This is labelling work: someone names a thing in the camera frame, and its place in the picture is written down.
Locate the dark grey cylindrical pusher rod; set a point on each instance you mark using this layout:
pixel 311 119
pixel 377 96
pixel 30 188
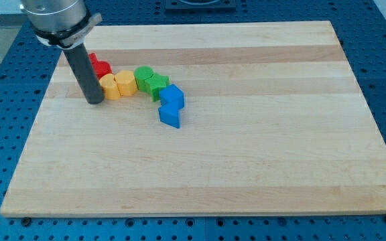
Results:
pixel 84 73

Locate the red star block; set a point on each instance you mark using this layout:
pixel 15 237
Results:
pixel 93 58

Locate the red circle block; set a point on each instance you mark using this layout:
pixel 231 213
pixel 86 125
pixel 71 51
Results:
pixel 102 68

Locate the green circle block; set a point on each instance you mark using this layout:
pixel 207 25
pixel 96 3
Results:
pixel 142 74

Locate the green star block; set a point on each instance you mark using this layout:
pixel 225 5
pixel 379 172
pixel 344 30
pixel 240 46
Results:
pixel 155 84

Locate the yellow heart block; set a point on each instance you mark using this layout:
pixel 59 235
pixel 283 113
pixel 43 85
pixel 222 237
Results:
pixel 109 87

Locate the yellow hexagon block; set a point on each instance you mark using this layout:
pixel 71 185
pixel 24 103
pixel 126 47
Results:
pixel 126 83

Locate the blue cube block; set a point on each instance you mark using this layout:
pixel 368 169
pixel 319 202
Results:
pixel 171 94

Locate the blue triangle block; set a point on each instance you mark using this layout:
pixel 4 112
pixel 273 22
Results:
pixel 169 114

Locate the light wooden board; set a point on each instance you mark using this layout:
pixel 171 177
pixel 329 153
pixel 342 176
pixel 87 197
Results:
pixel 274 124

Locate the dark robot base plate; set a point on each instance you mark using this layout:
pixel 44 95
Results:
pixel 186 5

